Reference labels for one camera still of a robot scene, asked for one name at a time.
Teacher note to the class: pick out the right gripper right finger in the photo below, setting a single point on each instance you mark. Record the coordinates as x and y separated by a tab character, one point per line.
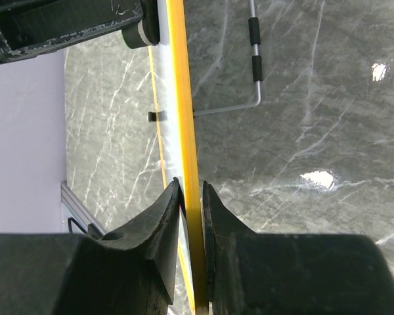
252	273

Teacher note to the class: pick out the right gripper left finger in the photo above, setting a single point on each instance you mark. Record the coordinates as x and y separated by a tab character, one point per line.
130	270

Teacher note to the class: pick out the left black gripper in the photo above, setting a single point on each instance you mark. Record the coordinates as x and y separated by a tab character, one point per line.
31	28

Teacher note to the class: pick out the yellow framed whiteboard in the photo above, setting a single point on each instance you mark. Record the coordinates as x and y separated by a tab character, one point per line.
170	74

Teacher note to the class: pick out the black whiteboard foot lower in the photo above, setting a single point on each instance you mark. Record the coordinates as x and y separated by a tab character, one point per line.
157	116

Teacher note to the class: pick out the aluminium front rail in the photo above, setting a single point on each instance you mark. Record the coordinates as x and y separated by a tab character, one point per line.
76	218

